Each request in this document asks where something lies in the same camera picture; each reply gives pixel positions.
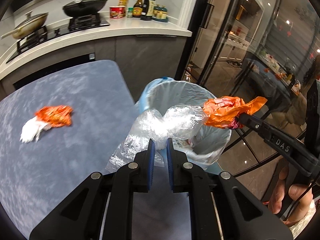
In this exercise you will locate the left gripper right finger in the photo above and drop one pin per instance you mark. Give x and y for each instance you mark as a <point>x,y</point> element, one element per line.
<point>182,173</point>

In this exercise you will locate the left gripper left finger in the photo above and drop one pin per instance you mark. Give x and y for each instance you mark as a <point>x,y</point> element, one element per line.
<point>137,175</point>

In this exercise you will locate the orange plastic bag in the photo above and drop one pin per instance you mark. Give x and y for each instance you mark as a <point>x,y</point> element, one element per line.
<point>224,112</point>

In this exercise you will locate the small green spice jar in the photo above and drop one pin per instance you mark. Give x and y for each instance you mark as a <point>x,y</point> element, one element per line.
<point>129,13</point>

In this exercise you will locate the black gas stove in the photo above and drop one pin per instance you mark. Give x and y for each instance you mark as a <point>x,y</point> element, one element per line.
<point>44,34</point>

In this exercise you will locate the trash bin with plastic liner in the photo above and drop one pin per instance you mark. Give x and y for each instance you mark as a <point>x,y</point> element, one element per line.
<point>180,104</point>

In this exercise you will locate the red instant noodle cup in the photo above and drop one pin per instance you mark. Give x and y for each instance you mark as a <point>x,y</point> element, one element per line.
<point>117,11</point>

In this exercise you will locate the clear plastic bag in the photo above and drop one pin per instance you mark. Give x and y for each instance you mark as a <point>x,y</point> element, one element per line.
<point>157,132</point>

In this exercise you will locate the brown sauce bottle yellow cap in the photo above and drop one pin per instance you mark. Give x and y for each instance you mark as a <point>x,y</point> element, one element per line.
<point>137,9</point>

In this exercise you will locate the beige pan with glass lid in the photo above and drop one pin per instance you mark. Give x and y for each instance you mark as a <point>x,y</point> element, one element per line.
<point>28,26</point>

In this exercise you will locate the black framed glass door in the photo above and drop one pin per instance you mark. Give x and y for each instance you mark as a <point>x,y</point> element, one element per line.
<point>251,48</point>

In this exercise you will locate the black wok with lid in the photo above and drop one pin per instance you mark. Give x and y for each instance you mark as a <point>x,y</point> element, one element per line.
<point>79,8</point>

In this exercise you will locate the small white tissue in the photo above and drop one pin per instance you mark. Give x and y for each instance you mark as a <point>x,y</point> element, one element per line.
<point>32,128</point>

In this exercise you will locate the dark soy sauce bottle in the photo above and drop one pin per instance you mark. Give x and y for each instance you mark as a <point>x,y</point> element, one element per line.
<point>147,11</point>

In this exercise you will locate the red-orange plastic bag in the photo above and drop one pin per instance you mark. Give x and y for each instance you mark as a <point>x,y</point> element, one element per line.
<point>56,116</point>

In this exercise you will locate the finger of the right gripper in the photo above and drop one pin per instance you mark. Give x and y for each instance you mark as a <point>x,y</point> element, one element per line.
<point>292,149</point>

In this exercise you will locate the blue-grey velvet table cloth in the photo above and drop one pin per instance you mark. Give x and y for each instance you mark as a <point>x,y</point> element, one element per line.
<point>38,175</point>

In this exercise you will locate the beige fluffy cloth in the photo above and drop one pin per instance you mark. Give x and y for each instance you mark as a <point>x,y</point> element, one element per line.
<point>300,226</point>

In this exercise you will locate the person's right hand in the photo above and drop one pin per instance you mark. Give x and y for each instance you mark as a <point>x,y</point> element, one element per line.
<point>294,192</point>

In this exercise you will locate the teal condiment jar set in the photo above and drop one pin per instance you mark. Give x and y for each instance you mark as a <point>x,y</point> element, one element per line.
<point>160,13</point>

